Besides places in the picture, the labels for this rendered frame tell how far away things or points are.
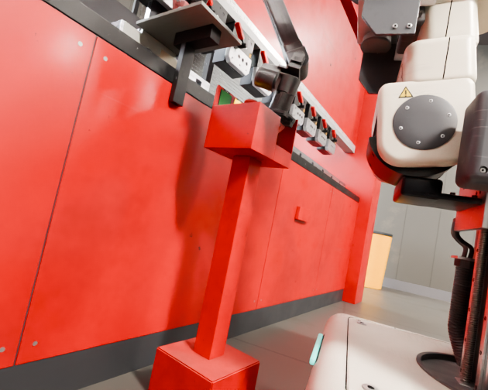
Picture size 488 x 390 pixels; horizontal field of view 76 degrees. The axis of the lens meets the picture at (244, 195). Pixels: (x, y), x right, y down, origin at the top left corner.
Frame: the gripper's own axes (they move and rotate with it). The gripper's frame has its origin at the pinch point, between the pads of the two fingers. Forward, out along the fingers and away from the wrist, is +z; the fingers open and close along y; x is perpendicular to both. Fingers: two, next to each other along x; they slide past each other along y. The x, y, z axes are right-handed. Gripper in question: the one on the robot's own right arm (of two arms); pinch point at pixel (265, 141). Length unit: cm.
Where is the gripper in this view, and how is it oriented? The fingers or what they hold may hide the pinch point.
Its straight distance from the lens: 93.8
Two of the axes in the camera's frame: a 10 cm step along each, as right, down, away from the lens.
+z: -3.9, 9.2, 0.5
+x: -5.7, -2.0, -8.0
